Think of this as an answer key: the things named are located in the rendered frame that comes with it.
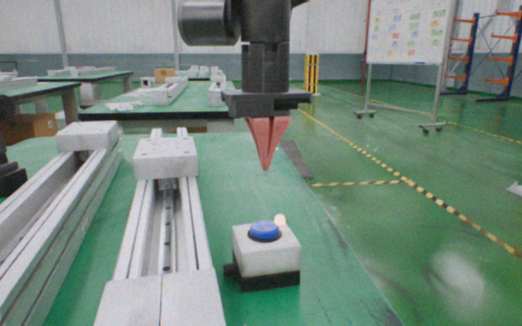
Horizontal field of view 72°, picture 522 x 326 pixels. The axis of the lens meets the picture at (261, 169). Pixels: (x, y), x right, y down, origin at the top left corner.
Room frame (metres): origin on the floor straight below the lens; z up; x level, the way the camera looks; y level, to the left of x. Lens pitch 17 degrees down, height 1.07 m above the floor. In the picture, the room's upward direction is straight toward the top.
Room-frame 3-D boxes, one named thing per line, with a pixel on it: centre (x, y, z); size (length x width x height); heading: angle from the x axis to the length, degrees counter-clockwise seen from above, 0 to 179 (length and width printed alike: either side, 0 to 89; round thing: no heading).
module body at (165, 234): (0.69, 0.19, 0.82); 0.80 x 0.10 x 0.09; 13
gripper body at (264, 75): (0.45, 0.00, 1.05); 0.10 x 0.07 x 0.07; 103
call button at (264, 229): (0.45, 0.00, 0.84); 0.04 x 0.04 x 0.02
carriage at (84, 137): (0.89, 0.43, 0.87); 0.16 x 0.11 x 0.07; 13
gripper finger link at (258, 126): (0.45, -0.02, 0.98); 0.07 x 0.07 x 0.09; 13
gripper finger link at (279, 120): (0.45, 0.01, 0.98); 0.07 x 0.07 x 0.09; 13
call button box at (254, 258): (0.44, 0.00, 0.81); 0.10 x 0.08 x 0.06; 103
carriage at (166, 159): (0.69, 0.19, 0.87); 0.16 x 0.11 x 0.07; 13
